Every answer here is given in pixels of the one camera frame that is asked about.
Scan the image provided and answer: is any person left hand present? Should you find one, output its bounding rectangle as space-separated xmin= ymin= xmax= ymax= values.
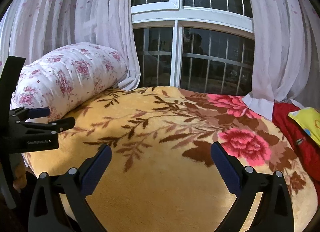
xmin=13 ymin=163 xmax=27 ymax=191

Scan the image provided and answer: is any floral rolled quilt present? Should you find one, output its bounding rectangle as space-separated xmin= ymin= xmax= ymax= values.
xmin=10 ymin=42 xmax=128 ymax=123

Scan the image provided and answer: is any red cloth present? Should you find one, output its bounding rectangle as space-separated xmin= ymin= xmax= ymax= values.
xmin=272 ymin=102 xmax=319 ymax=194

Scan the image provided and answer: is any yellow pillow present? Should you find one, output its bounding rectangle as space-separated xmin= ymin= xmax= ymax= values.
xmin=288 ymin=107 xmax=320 ymax=145

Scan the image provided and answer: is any left sheer curtain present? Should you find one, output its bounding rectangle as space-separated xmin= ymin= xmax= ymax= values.
xmin=1 ymin=0 xmax=140 ymax=90

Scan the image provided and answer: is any sheer curtain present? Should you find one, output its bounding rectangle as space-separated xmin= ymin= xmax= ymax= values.
xmin=1 ymin=0 xmax=140 ymax=90
xmin=242 ymin=0 xmax=319 ymax=120

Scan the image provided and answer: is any floral yellow plush blanket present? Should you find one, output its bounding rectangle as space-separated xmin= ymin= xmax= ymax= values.
xmin=25 ymin=87 xmax=318 ymax=231

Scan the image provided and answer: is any white framed window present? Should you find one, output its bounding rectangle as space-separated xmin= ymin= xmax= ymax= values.
xmin=131 ymin=0 xmax=254 ymax=95

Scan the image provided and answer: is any right sheer curtain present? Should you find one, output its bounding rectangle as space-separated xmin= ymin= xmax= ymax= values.
xmin=242 ymin=0 xmax=319 ymax=120

